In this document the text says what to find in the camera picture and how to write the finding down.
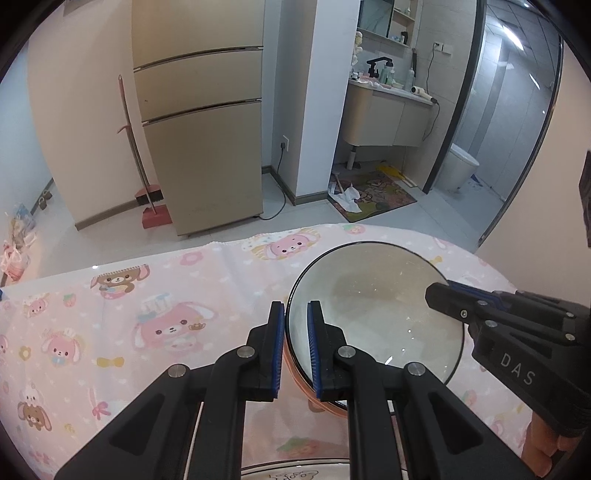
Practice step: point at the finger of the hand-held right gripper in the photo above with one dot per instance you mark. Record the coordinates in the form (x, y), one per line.
(531, 302)
(455, 304)

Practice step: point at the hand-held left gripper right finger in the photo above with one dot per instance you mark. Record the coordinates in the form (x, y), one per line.
(314, 355)

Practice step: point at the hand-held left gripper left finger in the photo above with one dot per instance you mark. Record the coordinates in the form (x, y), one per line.
(277, 360)

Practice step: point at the white bowl with dark rim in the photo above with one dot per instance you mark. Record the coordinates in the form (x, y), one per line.
(378, 300)

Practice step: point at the white plate with gold rim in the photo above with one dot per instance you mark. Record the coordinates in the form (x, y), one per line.
(295, 470)

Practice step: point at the person's right hand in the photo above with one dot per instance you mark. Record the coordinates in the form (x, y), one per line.
(542, 447)

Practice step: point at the pink cartoon printed tablecloth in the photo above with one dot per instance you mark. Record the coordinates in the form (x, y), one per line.
(184, 286)

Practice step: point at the patterned bath mat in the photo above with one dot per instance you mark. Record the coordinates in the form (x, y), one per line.
(388, 194)

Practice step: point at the white toilet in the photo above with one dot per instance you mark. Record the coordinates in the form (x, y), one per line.
(457, 166)

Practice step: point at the white crumpled cloth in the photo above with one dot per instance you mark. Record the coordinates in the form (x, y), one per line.
(346, 198)

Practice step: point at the white drain pipe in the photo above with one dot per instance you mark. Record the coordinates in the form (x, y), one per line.
(352, 157)

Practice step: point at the red dustpan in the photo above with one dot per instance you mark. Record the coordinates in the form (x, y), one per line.
(157, 219)

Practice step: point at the black framed glass door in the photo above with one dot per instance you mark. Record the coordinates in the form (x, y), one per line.
(508, 115)

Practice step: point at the beige vanity cabinet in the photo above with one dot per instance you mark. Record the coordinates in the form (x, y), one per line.
(383, 115)

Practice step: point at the white hair dryer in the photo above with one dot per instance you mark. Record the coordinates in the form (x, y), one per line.
(421, 91)

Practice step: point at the beige three-door fridge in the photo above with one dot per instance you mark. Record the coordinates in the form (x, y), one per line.
(198, 138)

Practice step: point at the green bottle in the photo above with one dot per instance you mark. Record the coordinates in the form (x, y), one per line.
(388, 76)

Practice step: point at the black hanging brush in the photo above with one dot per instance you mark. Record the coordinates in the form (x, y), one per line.
(415, 63)

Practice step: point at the black faucet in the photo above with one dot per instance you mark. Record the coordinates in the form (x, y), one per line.
(375, 67)

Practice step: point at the pale doll figure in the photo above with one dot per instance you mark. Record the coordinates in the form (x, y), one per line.
(358, 48)

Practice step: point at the pink white plastic bag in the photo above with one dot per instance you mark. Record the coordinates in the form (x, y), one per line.
(14, 258)

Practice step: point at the clear plastic bag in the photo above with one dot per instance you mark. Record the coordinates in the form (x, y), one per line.
(24, 217)

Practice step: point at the mirror cabinet with shelves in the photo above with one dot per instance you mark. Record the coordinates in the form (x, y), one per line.
(376, 18)

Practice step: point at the white wall socket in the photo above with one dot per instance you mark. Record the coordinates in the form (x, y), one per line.
(285, 142)

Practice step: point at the bathroom wall socket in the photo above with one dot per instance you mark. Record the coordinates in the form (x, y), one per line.
(442, 47)

